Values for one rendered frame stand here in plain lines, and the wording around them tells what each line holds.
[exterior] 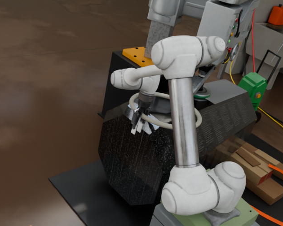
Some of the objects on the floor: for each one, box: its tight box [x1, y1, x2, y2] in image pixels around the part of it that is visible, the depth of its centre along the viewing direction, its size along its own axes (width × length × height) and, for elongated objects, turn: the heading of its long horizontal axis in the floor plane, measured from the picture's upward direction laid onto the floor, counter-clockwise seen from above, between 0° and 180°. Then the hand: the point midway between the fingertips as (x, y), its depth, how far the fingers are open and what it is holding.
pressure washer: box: [238, 49, 282, 123], centre depth 428 cm, size 35×35×87 cm
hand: (136, 128), depth 223 cm, fingers closed on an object, 4 cm apart
